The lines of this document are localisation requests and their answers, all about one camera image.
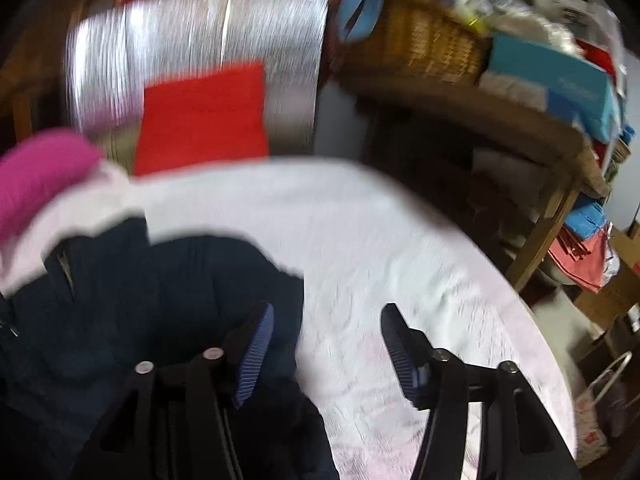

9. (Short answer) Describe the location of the white bed sheet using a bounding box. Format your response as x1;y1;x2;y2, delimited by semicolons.
0;155;582;480

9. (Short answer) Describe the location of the red cushion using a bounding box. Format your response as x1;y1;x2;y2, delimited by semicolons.
134;63;269;177

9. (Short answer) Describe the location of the silver foil headboard panel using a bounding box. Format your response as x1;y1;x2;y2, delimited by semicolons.
64;0;329;154

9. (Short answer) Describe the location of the wooden side table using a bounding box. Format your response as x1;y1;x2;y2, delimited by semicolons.
338;75;611;292

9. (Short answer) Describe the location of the navy blue zip jacket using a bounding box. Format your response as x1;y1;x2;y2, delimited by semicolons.
1;218;337;479

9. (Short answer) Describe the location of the wicker basket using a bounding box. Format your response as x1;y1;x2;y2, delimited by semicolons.
333;0;490;86

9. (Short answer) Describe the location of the pink pillow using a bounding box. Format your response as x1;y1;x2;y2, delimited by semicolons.
1;128;104;243

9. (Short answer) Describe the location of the teal box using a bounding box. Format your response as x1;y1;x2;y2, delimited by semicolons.
488;35;620;144

